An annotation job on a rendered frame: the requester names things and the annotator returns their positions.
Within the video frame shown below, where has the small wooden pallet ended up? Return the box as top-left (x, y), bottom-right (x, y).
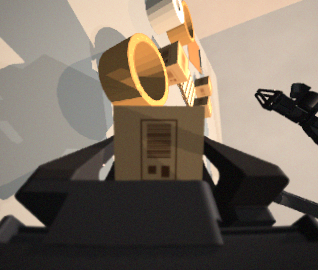
top-left (177, 70), bottom-right (196, 106)

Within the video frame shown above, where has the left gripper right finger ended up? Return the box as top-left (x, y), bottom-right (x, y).
top-left (203, 136), bottom-right (290, 219)

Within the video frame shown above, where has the brown cylinder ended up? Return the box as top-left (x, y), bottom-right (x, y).
top-left (166, 1), bottom-right (194, 46)

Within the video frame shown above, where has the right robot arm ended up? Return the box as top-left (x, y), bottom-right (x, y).
top-left (273, 83), bottom-right (318, 219)

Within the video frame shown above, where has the grey cylinder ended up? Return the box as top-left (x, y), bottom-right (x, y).
top-left (146, 0), bottom-right (184, 35)

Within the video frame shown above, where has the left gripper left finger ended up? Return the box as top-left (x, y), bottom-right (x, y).
top-left (27, 136), bottom-right (114, 180)

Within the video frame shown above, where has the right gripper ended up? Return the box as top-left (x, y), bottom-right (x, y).
top-left (254, 89), bottom-right (293, 116)

